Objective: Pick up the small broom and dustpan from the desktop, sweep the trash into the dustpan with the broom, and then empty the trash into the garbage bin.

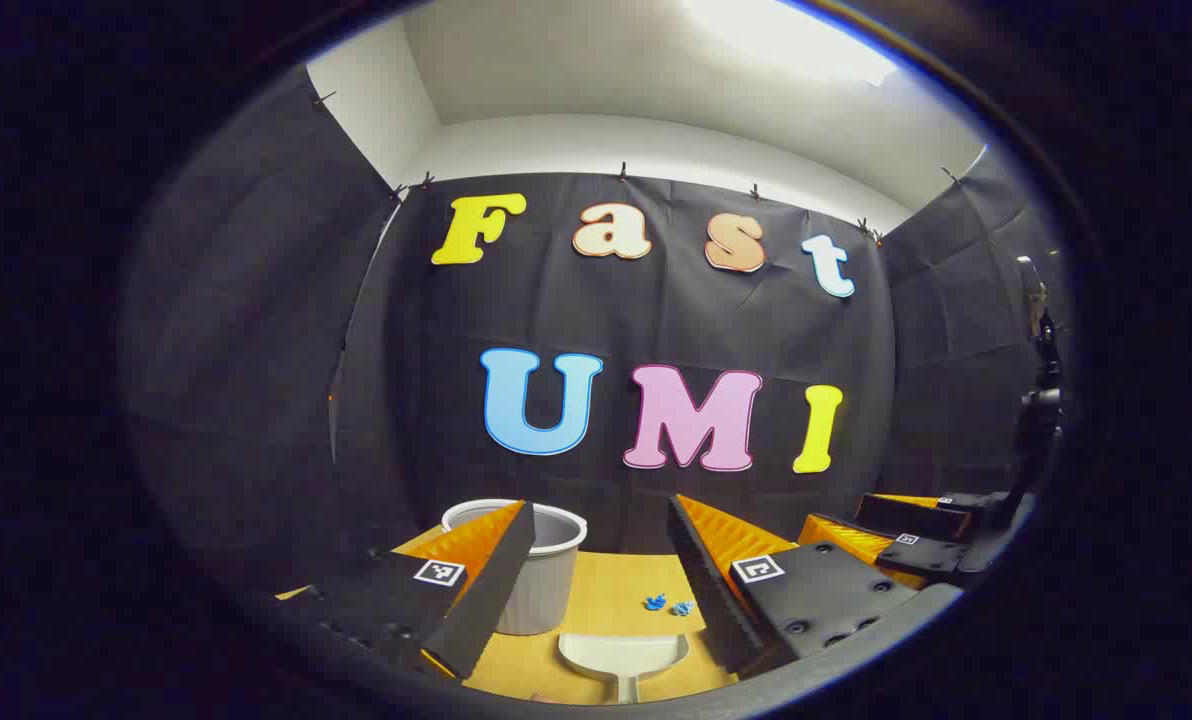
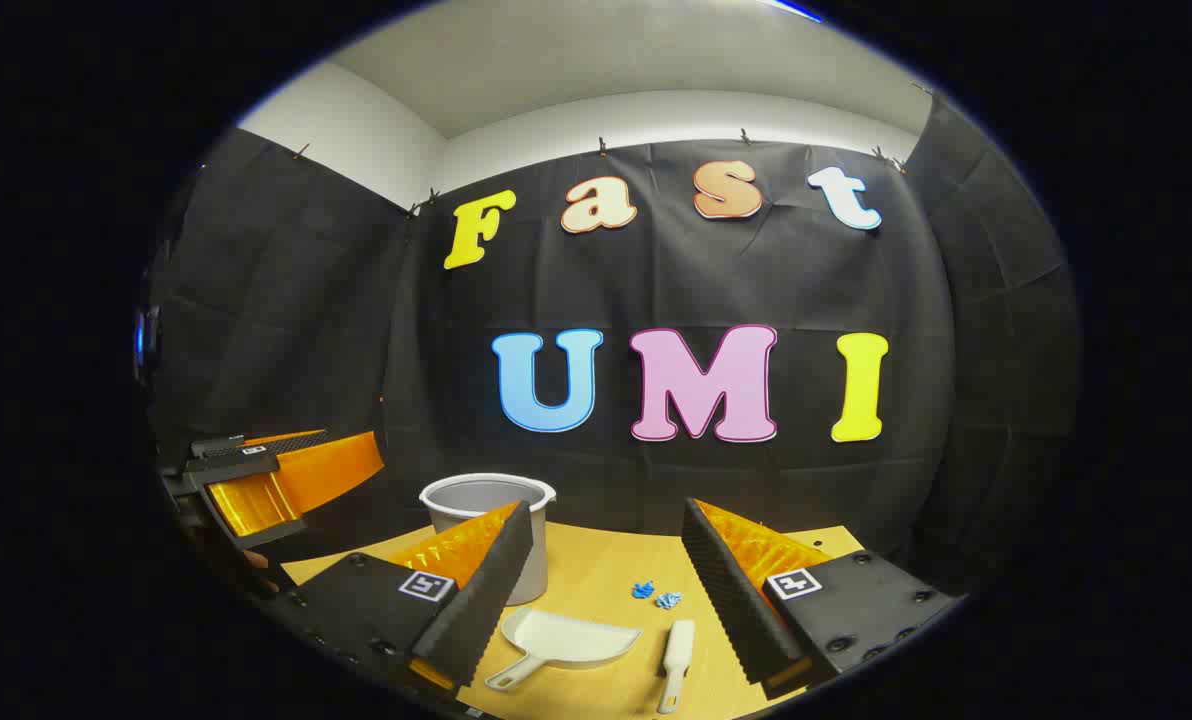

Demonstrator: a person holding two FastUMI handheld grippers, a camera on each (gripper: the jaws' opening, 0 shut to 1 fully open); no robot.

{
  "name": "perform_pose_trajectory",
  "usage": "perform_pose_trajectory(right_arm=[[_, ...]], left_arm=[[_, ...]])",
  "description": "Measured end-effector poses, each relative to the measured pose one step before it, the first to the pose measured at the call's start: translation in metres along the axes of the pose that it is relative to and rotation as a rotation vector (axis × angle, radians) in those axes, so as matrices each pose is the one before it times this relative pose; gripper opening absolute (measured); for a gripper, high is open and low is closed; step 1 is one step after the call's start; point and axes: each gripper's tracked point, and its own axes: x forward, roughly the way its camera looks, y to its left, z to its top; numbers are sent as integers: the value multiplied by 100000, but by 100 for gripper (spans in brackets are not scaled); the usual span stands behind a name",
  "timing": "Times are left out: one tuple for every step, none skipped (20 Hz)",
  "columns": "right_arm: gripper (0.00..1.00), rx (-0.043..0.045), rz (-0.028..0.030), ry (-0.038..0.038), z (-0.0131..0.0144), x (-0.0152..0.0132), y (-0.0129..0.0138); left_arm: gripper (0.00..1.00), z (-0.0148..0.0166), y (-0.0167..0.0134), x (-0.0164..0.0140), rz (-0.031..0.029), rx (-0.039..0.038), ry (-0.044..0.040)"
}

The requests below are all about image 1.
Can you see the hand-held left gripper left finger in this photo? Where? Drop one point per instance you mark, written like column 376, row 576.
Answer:
column 491, row 600

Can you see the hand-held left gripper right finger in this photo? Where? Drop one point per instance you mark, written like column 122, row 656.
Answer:
column 706, row 590

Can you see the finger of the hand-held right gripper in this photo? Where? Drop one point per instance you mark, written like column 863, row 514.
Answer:
column 906, row 515
column 931, row 560

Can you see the white ribbed garbage bin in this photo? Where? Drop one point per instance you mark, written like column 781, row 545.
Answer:
column 551, row 590

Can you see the white plastic dustpan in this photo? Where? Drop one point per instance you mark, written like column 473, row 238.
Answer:
column 621, row 652

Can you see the wooden desktop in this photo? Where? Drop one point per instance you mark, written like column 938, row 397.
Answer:
column 606, row 595

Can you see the row of black cloth clips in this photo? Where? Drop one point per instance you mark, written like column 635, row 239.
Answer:
column 621, row 172

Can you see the ceiling light panel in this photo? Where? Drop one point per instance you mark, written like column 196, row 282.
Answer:
column 786, row 35

